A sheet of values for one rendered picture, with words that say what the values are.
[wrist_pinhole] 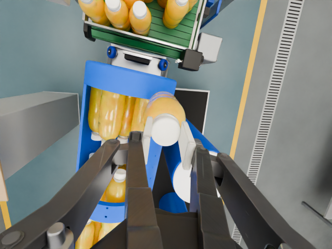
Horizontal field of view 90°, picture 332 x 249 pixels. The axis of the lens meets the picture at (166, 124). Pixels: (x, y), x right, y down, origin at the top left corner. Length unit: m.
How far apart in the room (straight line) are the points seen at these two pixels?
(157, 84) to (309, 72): 2.12
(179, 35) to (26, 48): 1.44
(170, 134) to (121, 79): 0.26
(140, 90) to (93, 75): 0.13
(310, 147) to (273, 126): 0.64
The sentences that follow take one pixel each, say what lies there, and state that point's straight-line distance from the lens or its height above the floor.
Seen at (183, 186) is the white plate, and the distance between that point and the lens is 0.81.
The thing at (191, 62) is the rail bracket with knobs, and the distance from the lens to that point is 0.69.
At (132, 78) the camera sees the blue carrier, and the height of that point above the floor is 1.23.
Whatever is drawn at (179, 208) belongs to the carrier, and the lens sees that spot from 1.80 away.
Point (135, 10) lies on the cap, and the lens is 0.58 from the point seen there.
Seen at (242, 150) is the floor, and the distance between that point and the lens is 2.19.
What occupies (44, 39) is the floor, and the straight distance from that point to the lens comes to 1.88.
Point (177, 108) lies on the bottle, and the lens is 0.26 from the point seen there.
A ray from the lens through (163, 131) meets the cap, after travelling 0.21.
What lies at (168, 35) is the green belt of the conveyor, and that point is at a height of 0.90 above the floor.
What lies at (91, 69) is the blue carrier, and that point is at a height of 1.19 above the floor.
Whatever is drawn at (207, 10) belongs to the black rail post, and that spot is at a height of 0.98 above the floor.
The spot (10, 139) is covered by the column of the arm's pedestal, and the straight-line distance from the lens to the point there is 1.06.
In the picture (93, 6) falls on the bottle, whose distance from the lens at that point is 0.63.
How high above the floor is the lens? 1.67
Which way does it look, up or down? 72 degrees down
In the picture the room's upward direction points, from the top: 155 degrees clockwise
